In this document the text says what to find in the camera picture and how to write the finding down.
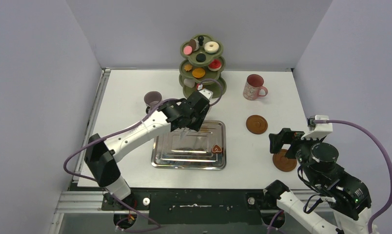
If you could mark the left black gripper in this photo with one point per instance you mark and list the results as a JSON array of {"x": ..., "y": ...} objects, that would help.
[{"x": 195, "y": 126}]

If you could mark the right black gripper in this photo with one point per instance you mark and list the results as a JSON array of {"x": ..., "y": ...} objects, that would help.
[{"x": 291, "y": 142}]

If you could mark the brown wooden coaster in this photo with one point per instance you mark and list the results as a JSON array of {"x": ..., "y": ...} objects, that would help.
[
  {"x": 283, "y": 163},
  {"x": 256, "y": 124}
]

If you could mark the white swiss roll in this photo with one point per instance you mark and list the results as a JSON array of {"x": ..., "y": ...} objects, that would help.
[{"x": 189, "y": 83}]

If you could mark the orange round cake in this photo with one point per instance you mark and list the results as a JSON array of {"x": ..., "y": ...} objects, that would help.
[{"x": 198, "y": 73}]

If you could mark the brown heart cookie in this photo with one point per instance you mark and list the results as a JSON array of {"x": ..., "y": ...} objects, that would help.
[{"x": 216, "y": 149}]

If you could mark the grey purple mug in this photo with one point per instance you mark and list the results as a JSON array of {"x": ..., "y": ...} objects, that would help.
[{"x": 152, "y": 99}]

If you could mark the red frosted donut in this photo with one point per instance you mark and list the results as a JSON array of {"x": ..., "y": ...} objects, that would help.
[{"x": 215, "y": 65}]

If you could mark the black sandwich cookie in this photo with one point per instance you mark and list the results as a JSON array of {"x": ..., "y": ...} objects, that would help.
[{"x": 201, "y": 57}]

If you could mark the pink floral mug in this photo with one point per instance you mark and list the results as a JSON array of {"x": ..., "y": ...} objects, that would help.
[{"x": 254, "y": 88}]

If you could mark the pink macaron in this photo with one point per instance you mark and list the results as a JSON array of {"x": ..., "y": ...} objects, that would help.
[{"x": 187, "y": 50}]

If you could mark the white ring donut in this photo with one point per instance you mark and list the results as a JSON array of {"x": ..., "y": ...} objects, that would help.
[{"x": 211, "y": 47}]

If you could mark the chocolate white half cake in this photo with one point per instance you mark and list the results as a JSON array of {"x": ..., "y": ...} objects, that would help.
[{"x": 193, "y": 43}]

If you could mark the metal serving tongs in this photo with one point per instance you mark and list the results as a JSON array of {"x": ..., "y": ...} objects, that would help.
[{"x": 184, "y": 133}]

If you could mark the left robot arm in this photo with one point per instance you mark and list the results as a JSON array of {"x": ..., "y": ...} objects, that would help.
[{"x": 103, "y": 153}]

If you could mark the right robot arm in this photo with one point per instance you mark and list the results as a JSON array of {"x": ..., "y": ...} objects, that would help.
[{"x": 344, "y": 203}]

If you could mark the stainless steel tray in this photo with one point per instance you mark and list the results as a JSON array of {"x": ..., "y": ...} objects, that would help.
[{"x": 194, "y": 151}]

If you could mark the green three-tier serving stand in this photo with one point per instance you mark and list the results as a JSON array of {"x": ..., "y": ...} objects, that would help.
[{"x": 213, "y": 81}]

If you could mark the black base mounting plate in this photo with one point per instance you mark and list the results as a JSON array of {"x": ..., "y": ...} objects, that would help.
[{"x": 196, "y": 206}]

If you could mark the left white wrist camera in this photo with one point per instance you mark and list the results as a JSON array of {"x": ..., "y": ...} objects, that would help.
[{"x": 207, "y": 93}]

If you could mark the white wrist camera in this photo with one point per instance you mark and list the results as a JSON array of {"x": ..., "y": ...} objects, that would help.
[
  {"x": 207, "y": 93},
  {"x": 318, "y": 127}
]

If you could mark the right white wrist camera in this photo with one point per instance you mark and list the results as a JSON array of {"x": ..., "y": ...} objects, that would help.
[{"x": 318, "y": 127}]

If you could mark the aluminium rail left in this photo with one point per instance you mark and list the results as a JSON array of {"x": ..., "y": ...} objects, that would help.
[{"x": 118, "y": 103}]

